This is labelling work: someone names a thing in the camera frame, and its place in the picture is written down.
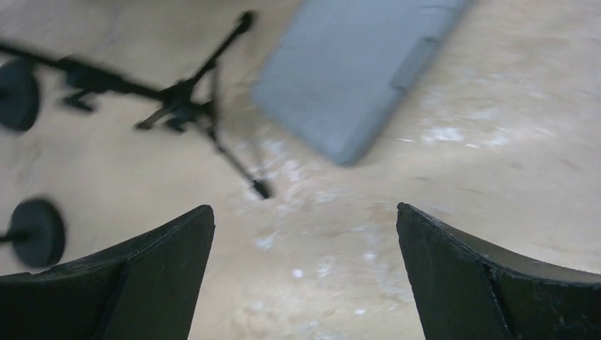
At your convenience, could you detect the black tripod shock-mount stand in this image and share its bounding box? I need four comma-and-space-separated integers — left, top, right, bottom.
1, 10, 272, 199

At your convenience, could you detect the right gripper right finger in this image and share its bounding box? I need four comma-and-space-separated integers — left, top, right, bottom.
396, 203, 600, 339

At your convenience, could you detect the black round-base front-left stand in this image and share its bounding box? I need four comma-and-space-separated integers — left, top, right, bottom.
1, 197, 67, 269

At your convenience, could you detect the grey flat plastic case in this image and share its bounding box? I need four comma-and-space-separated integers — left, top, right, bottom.
252, 0, 470, 166

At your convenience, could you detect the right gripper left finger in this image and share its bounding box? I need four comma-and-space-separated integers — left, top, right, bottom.
1, 205, 215, 340

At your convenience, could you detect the black round-base stand with clip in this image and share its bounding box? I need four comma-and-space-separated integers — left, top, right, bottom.
1, 58, 41, 132

